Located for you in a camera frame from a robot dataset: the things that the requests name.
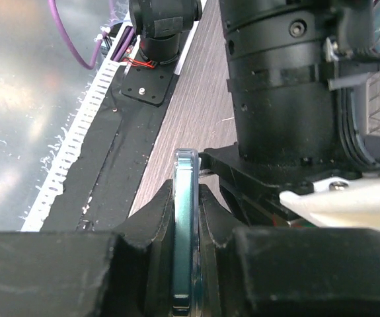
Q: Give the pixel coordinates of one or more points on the black phone clear case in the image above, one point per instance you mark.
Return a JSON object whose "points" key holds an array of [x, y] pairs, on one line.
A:
{"points": [[186, 271]]}

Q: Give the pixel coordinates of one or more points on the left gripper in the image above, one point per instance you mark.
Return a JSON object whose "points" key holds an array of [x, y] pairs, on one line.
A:
{"points": [[251, 177]]}

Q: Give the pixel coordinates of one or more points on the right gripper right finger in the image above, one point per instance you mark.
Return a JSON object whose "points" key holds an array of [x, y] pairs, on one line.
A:
{"points": [[269, 271]]}

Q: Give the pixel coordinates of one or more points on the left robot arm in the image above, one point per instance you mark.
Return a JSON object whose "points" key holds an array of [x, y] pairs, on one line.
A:
{"points": [[292, 69]]}

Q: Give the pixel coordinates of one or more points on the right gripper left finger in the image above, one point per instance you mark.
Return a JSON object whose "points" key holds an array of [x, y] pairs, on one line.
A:
{"points": [[125, 271]]}

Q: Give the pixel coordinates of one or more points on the white slotted cable duct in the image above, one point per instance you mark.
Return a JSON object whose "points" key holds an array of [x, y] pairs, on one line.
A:
{"points": [[70, 147]]}

